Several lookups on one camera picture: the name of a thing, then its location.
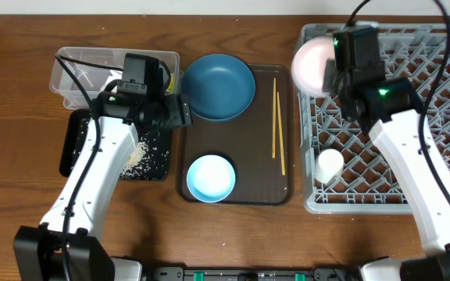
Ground dark blue plate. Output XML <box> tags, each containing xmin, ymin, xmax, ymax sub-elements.
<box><xmin>181</xmin><ymin>54</ymin><xmax>255</xmax><ymax>121</ymax></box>

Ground yellow green snack wrapper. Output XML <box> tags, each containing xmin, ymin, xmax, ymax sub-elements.
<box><xmin>167</xmin><ymin>73</ymin><xmax>176</xmax><ymax>94</ymax></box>

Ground dark brown serving tray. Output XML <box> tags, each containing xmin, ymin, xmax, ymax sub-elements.
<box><xmin>177</xmin><ymin>64</ymin><xmax>294</xmax><ymax>206</ymax></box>

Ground white cup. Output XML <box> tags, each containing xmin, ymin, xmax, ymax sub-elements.
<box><xmin>314</xmin><ymin>148</ymin><xmax>345</xmax><ymax>184</ymax></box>

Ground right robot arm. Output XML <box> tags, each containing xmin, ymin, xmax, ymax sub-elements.
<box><xmin>324</xmin><ymin>25</ymin><xmax>450</xmax><ymax>280</ymax></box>

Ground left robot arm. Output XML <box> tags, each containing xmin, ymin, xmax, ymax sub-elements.
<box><xmin>13</xmin><ymin>53</ymin><xmax>192</xmax><ymax>280</ymax></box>

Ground black waste tray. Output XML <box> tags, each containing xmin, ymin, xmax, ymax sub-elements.
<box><xmin>59</xmin><ymin>108</ymin><xmax>173</xmax><ymax>181</ymax></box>

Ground left wooden chopstick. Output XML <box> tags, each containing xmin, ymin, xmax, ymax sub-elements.
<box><xmin>272</xmin><ymin>77</ymin><xmax>277</xmax><ymax>158</ymax></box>

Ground light blue bowl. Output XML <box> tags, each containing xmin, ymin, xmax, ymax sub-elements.
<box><xmin>186</xmin><ymin>155</ymin><xmax>236</xmax><ymax>203</ymax></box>

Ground spilled rice grains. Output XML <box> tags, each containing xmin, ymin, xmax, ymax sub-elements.
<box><xmin>72</xmin><ymin>116</ymin><xmax>171</xmax><ymax>180</ymax></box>

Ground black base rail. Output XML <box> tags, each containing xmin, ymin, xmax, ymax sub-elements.
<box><xmin>141</xmin><ymin>267</ymin><xmax>362</xmax><ymax>281</ymax></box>

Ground grey dishwasher rack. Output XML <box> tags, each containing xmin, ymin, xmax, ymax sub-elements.
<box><xmin>298</xmin><ymin>23</ymin><xmax>450</xmax><ymax>215</ymax></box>

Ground white tissue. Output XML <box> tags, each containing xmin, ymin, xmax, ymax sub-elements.
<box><xmin>100</xmin><ymin>76</ymin><xmax>121</xmax><ymax>92</ymax></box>

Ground right wooden chopstick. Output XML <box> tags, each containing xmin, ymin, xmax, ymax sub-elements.
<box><xmin>277</xmin><ymin>92</ymin><xmax>286</xmax><ymax>176</ymax></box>

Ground wooden chopstick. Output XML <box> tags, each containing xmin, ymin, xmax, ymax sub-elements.
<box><xmin>272</xmin><ymin>77</ymin><xmax>277</xmax><ymax>158</ymax></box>
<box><xmin>277</xmin><ymin>92</ymin><xmax>286</xmax><ymax>176</ymax></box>

